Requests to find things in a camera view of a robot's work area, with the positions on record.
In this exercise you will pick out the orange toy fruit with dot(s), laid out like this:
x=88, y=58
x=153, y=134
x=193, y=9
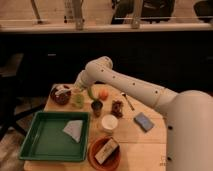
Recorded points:
x=103, y=94

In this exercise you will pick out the orange bowl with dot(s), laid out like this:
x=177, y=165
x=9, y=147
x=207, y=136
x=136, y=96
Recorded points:
x=111, y=163

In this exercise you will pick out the metal fork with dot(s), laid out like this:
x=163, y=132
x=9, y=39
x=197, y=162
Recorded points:
x=129, y=103

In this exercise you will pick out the blue sponge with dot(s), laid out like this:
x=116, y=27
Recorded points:
x=144, y=122

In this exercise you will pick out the white folded cloth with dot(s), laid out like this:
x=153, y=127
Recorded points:
x=74, y=128

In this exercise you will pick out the purple bowl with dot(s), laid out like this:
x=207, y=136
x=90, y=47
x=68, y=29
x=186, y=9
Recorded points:
x=62, y=99

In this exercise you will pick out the white cup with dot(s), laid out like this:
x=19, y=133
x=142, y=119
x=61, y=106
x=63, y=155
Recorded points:
x=109, y=123

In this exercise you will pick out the metal cup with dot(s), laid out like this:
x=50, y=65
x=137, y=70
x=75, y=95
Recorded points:
x=97, y=107

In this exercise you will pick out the green toy vegetable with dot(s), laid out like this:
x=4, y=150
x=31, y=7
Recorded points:
x=90, y=94

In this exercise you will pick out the black office chair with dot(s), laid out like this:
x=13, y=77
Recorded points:
x=8, y=98

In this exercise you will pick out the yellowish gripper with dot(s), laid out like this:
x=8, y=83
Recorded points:
x=79, y=86

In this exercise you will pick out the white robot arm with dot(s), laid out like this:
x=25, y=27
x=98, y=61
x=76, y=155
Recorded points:
x=189, y=114

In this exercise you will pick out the green plastic tray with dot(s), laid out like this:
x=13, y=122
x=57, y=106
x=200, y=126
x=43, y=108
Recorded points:
x=46, y=140

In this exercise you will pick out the brown toy food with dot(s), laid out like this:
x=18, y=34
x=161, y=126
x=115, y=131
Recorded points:
x=117, y=108

